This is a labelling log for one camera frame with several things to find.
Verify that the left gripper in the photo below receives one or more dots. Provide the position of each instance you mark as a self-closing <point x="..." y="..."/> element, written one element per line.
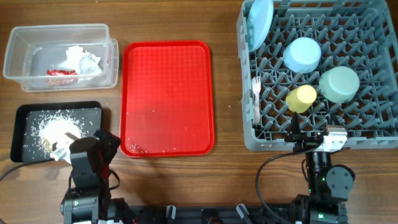
<point x="109" y="150"/>

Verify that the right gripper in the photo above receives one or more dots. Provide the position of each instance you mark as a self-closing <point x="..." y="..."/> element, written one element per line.
<point x="294" y="134"/>

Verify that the food scraps and rice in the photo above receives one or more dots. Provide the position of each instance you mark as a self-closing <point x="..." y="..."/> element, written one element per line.
<point x="43" y="128"/>

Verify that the yellow plastic cup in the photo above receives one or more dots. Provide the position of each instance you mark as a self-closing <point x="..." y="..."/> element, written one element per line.
<point x="300" y="99"/>

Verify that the green small saucer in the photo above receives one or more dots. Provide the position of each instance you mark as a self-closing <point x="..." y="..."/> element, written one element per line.
<point x="339" y="84"/>

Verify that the red snack wrapper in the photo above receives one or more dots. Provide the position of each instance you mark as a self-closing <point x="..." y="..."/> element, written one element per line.
<point x="60" y="77"/>

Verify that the light blue bowl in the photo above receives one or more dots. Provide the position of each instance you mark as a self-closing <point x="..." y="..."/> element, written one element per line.
<point x="302" y="55"/>

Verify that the white napkin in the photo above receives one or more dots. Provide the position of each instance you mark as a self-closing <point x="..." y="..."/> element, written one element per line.
<point x="81" y="61"/>

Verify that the white plastic fork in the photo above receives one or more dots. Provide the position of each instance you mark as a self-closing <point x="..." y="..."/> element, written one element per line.
<point x="256" y="88"/>

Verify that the light blue plate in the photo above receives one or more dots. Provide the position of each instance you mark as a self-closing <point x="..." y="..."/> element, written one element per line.
<point x="259" y="22"/>

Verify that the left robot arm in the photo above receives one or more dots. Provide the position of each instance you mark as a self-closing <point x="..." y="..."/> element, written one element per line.
<point x="88" y="196"/>

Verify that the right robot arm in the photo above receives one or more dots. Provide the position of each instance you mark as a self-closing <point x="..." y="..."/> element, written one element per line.
<point x="328" y="185"/>

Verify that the grey dishwasher rack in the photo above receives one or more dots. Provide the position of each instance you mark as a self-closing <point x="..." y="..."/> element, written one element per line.
<point x="356" y="34"/>

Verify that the clear plastic waste bin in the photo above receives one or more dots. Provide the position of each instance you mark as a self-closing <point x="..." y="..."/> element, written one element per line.
<point x="32" y="50"/>

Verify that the black rectangular tray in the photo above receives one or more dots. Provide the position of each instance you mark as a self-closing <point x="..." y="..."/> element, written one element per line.
<point x="19" y="126"/>

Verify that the red serving tray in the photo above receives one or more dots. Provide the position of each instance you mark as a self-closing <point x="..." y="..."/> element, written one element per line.
<point x="167" y="99"/>

